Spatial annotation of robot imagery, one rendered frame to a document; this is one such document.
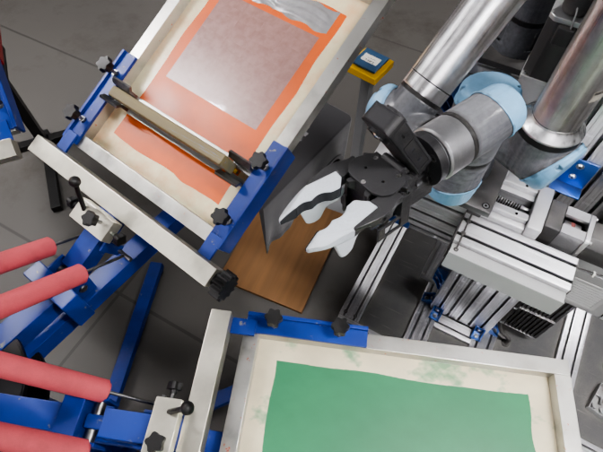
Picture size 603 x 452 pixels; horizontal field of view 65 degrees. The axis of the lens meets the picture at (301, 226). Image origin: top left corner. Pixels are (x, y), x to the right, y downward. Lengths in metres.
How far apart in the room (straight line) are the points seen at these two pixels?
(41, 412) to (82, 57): 2.82
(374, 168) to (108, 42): 3.32
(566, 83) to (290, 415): 0.88
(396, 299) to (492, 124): 1.53
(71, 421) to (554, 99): 1.13
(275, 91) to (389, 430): 0.89
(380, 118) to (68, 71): 3.24
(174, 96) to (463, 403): 1.10
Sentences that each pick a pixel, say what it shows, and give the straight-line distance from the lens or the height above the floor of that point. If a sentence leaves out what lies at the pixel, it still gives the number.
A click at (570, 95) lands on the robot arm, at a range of 0.89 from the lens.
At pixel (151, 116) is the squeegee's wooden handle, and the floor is 1.24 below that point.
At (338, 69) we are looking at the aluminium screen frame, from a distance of 1.25.
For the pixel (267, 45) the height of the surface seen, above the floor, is 1.29.
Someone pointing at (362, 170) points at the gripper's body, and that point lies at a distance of 0.56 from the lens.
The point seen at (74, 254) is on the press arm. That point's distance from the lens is 1.33.
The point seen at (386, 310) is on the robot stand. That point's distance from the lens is 2.09.
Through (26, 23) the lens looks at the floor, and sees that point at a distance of 4.20.
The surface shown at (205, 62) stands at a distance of 1.43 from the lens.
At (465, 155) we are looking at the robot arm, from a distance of 0.62.
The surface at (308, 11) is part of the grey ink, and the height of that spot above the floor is 1.35.
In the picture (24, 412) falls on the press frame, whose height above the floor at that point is 1.02.
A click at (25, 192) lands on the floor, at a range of 3.03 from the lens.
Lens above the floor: 2.12
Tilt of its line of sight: 58 degrees down
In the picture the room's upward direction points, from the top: straight up
